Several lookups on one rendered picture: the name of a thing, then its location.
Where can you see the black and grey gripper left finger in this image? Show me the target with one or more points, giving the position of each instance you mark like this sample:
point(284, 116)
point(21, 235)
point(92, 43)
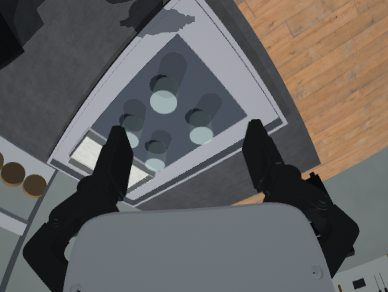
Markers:
point(97, 194)

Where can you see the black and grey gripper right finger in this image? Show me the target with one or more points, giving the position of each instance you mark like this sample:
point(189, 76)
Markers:
point(268, 171)

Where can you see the clear glass jar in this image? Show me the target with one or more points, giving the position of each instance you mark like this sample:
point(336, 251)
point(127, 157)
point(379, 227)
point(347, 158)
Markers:
point(200, 127)
point(165, 95)
point(156, 156)
point(133, 126)

